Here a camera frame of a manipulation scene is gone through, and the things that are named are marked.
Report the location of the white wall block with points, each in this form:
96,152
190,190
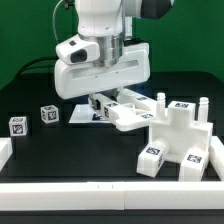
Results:
216,156
5,151

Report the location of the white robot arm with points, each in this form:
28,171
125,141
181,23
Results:
103,55

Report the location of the white left wall block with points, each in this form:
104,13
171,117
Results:
5,151

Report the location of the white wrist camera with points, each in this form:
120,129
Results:
77,51

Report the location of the white right wall block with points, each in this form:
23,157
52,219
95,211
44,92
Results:
216,156

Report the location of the white chair seat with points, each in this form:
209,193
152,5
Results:
178,129

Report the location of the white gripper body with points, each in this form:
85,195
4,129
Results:
84,78

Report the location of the white tag base sheet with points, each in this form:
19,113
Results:
83,114

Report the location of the white chair back frame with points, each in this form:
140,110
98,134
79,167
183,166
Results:
132,111

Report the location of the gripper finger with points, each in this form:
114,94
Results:
119,93
94,103

